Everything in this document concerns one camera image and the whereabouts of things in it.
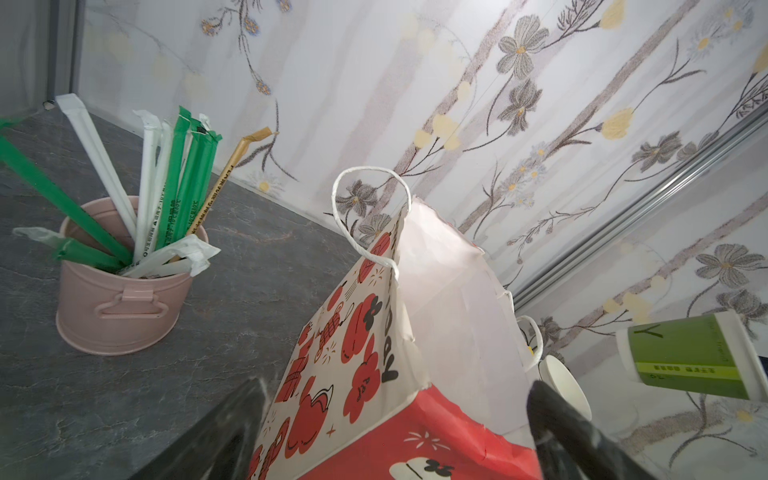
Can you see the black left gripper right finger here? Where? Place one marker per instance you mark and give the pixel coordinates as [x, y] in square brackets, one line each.
[568, 446]

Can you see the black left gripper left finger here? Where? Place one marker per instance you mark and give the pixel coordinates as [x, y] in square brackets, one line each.
[220, 445]

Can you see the stack of paper cups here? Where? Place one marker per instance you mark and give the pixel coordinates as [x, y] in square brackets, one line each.
[556, 375]

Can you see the red white paper bag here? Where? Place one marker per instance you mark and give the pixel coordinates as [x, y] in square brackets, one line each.
[416, 367]

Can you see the pink metal straw bucket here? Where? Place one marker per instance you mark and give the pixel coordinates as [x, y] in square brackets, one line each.
[107, 314]

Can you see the brown paper straw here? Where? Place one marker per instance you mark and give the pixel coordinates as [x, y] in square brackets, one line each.
[233, 161]

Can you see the green wrapped straw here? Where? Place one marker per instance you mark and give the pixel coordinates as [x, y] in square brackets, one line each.
[191, 160]

